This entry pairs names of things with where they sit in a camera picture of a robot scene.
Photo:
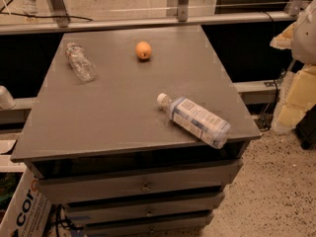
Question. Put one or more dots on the white cardboard box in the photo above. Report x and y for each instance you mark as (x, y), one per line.
(28, 210)

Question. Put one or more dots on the clear plastic bottle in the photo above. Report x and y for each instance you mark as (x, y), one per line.
(78, 59)

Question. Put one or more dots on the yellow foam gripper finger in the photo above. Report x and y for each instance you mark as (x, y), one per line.
(284, 39)
(297, 96)

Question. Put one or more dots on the white cylinder object left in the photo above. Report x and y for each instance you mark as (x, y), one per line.
(6, 100)

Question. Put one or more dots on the orange fruit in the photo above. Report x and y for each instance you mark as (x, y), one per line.
(143, 50)

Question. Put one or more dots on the labelled white water bottle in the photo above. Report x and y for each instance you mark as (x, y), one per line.
(203, 124)

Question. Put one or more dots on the grey drawer cabinet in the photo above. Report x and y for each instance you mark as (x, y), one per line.
(107, 153)

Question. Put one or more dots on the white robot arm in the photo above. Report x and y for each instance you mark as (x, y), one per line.
(304, 36)

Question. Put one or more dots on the metal frame rail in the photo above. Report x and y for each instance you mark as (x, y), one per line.
(217, 19)

